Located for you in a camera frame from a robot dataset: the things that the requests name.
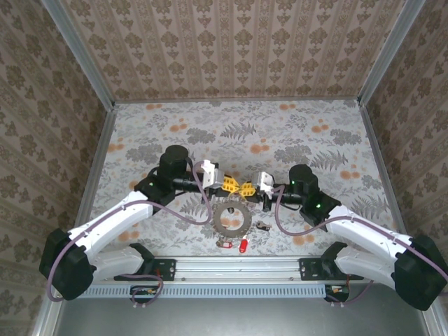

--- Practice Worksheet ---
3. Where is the aluminium table back rail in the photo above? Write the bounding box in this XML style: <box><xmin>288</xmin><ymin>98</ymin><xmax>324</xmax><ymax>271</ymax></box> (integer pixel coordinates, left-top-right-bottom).
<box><xmin>113</xmin><ymin>96</ymin><xmax>361</xmax><ymax>104</ymax></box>

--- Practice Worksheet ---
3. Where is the aluminium frame post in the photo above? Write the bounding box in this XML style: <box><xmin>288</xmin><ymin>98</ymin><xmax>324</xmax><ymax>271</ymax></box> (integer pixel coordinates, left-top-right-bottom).
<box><xmin>356</xmin><ymin>0</ymin><xmax>427</xmax><ymax>108</ymax></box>
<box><xmin>41</xmin><ymin>0</ymin><xmax>116</xmax><ymax>111</ymax></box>

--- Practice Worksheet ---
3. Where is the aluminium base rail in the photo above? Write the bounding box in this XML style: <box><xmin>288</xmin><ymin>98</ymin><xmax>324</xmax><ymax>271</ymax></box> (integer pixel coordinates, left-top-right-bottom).
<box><xmin>89</xmin><ymin>255</ymin><xmax>372</xmax><ymax>284</ymax></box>

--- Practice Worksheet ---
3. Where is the aluminium table side rail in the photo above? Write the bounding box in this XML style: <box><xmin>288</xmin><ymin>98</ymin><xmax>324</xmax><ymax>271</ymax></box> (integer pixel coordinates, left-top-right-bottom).
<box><xmin>358</xmin><ymin>103</ymin><xmax>409</xmax><ymax>241</ymax></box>
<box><xmin>75</xmin><ymin>108</ymin><xmax>118</xmax><ymax>228</ymax></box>

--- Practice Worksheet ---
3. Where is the grey metal sheet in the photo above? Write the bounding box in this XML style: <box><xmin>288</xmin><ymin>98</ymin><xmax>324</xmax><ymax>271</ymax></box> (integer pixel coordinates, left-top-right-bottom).
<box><xmin>61</xmin><ymin>297</ymin><xmax>431</xmax><ymax>336</ymax></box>

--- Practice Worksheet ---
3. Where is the floral table cover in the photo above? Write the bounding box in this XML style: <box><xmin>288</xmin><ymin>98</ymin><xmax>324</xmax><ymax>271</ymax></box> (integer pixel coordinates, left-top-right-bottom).
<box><xmin>75</xmin><ymin>100</ymin><xmax>412</xmax><ymax>258</ymax></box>

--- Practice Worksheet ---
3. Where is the grey slotted cable duct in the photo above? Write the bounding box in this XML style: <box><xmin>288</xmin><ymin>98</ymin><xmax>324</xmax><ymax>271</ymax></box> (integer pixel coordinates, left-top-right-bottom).
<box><xmin>87</xmin><ymin>283</ymin><xmax>332</xmax><ymax>299</ymax></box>

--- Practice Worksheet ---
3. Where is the metal disc keyring with rings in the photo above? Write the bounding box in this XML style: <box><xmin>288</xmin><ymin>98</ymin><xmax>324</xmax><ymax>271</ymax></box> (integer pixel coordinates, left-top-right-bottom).
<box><xmin>211</xmin><ymin>198</ymin><xmax>249</xmax><ymax>242</ymax></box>

